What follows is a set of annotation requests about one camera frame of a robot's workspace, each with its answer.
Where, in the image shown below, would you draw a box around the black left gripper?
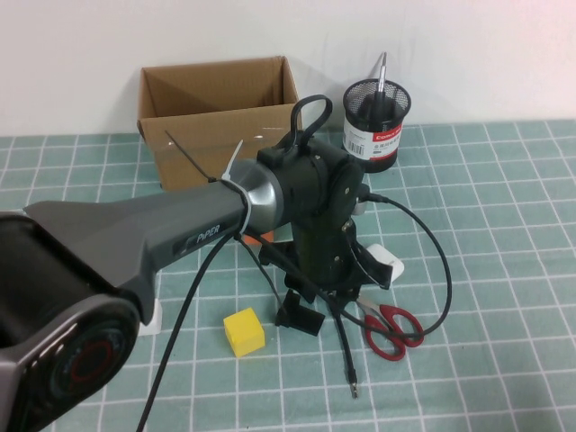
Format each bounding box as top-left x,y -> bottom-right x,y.
259,220 -> 395,303

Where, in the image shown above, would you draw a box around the black plastic bracket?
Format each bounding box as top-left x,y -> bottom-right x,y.
274,289 -> 326,337

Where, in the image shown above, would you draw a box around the red handled scissors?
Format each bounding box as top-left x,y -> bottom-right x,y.
353,294 -> 425,361

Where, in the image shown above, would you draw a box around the black slim pen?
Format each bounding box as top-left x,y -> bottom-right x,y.
327,294 -> 362,400

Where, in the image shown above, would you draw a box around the black handled screwdriver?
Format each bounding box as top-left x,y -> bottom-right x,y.
359,51 -> 393,125

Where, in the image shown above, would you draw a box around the white earbuds case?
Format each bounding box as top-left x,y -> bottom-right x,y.
366,242 -> 405,285

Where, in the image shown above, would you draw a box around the yellow foam block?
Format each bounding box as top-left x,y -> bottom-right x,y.
223,307 -> 266,358

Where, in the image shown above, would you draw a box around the black mesh pen holder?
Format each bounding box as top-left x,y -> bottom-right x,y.
340,80 -> 413,174

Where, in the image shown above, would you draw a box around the white zip tie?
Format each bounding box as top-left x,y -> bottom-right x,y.
220,139 -> 253,238

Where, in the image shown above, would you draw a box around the green grid tablecloth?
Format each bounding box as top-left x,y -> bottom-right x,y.
0,120 -> 576,432

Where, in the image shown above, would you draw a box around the black zip tie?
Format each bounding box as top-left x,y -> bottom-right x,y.
164,130 -> 224,185

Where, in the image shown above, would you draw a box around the open brown cardboard box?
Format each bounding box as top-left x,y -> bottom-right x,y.
137,56 -> 303,193

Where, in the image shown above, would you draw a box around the white foam block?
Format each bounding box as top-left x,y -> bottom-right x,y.
138,299 -> 164,338

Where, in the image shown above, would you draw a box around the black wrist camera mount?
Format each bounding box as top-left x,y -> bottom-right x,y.
331,155 -> 371,226

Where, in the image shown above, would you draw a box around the thick black camera cable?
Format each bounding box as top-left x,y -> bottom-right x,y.
137,191 -> 453,432

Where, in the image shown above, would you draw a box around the black looped gripper cable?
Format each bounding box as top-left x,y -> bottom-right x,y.
290,94 -> 334,148

